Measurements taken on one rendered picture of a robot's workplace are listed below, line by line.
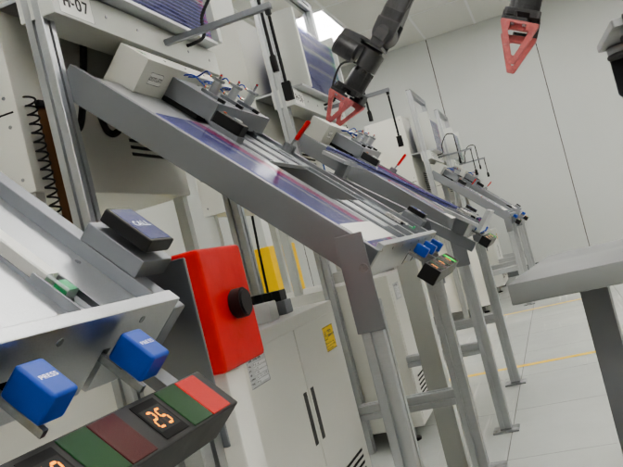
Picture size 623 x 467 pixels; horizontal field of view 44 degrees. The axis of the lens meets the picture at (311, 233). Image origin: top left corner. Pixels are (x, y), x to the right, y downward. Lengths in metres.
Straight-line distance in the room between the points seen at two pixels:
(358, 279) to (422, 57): 8.43
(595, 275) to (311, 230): 0.51
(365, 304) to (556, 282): 0.36
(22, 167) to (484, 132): 8.13
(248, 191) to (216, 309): 0.47
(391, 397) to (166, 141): 0.63
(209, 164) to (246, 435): 0.59
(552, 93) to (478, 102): 0.83
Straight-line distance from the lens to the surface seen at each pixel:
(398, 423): 1.36
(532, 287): 1.49
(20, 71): 1.74
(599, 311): 1.76
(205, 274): 0.99
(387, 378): 1.35
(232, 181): 1.44
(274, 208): 1.41
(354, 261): 1.33
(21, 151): 1.67
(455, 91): 9.57
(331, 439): 1.90
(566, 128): 9.46
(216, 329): 0.99
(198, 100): 1.84
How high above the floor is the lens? 0.73
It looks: 2 degrees up
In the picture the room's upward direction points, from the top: 14 degrees counter-clockwise
